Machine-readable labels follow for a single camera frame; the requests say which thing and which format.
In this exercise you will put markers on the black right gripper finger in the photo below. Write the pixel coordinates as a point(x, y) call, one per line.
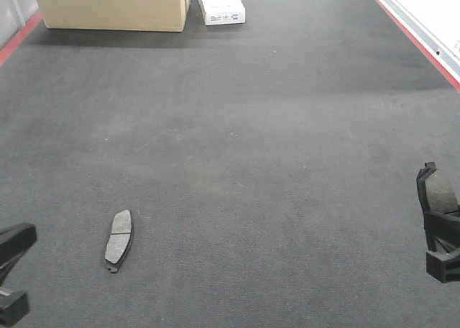
point(441, 231)
point(443, 267)

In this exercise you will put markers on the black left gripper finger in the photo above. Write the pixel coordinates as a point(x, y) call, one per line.
point(14, 306)
point(16, 240)

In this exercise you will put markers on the brake pad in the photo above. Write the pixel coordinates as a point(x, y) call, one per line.
point(120, 240)
point(435, 192)

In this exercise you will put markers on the large cardboard box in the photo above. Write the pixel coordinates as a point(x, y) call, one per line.
point(132, 15)

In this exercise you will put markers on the white long carton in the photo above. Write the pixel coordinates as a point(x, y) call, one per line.
point(222, 12)

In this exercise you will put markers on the conveyor aluminium side rail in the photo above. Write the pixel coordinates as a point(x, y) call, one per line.
point(433, 26)

